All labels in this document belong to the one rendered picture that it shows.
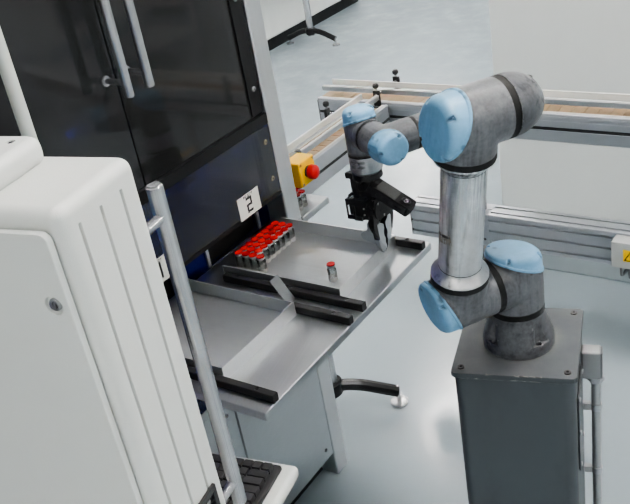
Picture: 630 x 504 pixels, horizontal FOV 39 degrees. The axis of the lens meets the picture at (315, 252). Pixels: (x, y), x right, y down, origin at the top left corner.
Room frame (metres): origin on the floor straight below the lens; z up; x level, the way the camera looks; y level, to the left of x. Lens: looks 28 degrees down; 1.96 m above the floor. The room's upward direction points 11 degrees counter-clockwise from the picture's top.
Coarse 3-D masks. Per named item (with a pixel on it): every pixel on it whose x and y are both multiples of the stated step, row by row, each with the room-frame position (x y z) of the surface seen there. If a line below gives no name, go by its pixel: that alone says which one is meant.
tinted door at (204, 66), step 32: (96, 0) 1.81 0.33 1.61; (160, 0) 1.95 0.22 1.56; (192, 0) 2.02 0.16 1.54; (224, 0) 2.10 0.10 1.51; (128, 32) 1.86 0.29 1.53; (160, 32) 1.93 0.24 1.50; (192, 32) 2.00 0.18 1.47; (224, 32) 2.08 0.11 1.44; (128, 64) 1.84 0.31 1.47; (160, 64) 1.91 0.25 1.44; (192, 64) 1.98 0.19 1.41; (224, 64) 2.07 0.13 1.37; (160, 96) 1.89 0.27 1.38; (192, 96) 1.97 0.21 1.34; (224, 96) 2.05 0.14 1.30; (160, 128) 1.87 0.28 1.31; (192, 128) 1.95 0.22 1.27; (224, 128) 2.03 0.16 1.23; (160, 160) 1.85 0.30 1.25
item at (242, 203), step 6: (252, 192) 2.05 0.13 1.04; (258, 192) 2.07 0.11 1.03; (240, 198) 2.01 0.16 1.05; (252, 198) 2.05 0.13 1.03; (258, 198) 2.06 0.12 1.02; (240, 204) 2.01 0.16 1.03; (246, 204) 2.03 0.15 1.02; (252, 204) 2.04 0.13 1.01; (258, 204) 2.06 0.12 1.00; (240, 210) 2.01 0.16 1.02; (246, 210) 2.02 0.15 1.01; (252, 210) 2.04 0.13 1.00; (240, 216) 2.00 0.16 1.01; (246, 216) 2.02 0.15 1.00
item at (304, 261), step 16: (304, 224) 2.10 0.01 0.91; (320, 224) 2.06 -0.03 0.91; (304, 240) 2.05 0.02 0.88; (320, 240) 2.04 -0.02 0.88; (336, 240) 2.02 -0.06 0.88; (352, 240) 2.00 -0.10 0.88; (288, 256) 1.98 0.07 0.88; (304, 256) 1.97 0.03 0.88; (320, 256) 1.95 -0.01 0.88; (336, 256) 1.94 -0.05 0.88; (352, 256) 1.92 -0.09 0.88; (368, 256) 1.91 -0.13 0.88; (384, 256) 1.89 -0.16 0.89; (224, 272) 1.94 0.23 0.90; (240, 272) 1.91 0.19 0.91; (256, 272) 1.87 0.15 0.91; (272, 272) 1.92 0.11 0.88; (288, 272) 1.90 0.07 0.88; (304, 272) 1.89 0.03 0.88; (320, 272) 1.87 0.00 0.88; (352, 272) 1.85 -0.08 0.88; (368, 272) 1.83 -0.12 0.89; (320, 288) 1.76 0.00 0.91; (336, 288) 1.73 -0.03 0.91; (352, 288) 1.77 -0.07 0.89
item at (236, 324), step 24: (192, 288) 1.90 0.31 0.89; (216, 288) 1.85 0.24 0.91; (216, 312) 1.78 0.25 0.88; (240, 312) 1.76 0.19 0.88; (264, 312) 1.74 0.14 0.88; (288, 312) 1.69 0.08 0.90; (216, 336) 1.68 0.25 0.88; (240, 336) 1.66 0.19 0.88; (264, 336) 1.62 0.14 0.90; (192, 360) 1.56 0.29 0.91; (216, 360) 1.59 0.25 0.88; (240, 360) 1.55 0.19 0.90
